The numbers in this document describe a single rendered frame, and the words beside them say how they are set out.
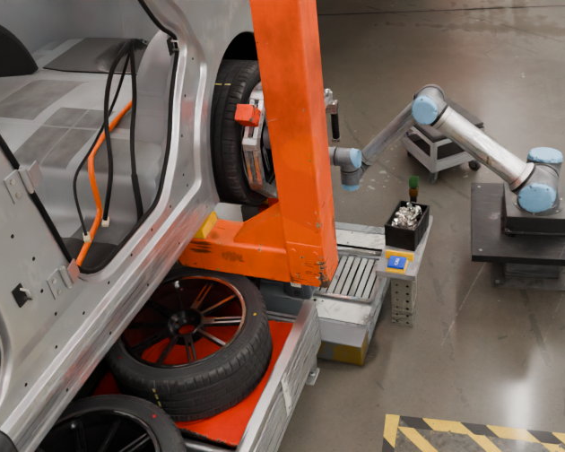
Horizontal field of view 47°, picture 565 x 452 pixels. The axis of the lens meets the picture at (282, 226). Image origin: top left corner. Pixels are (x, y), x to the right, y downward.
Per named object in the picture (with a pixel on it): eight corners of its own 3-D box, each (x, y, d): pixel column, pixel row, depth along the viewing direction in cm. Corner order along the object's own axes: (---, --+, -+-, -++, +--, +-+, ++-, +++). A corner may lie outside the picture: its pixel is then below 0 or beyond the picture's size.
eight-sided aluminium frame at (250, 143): (293, 155, 334) (281, 54, 302) (306, 156, 332) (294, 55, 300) (254, 218, 295) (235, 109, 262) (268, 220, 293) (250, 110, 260)
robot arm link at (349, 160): (358, 172, 316) (357, 154, 310) (333, 170, 320) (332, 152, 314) (362, 162, 323) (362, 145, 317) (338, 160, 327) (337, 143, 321)
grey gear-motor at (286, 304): (248, 286, 333) (237, 232, 312) (326, 299, 319) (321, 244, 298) (234, 311, 320) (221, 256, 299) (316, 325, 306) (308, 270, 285)
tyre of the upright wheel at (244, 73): (238, 41, 316) (172, 88, 264) (283, 42, 308) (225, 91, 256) (252, 164, 350) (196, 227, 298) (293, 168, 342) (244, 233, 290)
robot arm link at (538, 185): (567, 179, 287) (430, 77, 286) (562, 201, 275) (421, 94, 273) (542, 200, 298) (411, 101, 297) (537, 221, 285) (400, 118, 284)
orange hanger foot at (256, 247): (195, 242, 295) (178, 178, 275) (303, 257, 278) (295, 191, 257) (178, 265, 283) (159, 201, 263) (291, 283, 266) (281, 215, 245)
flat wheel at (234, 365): (136, 305, 303) (123, 267, 289) (277, 299, 296) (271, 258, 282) (98, 426, 251) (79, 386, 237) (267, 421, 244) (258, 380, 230)
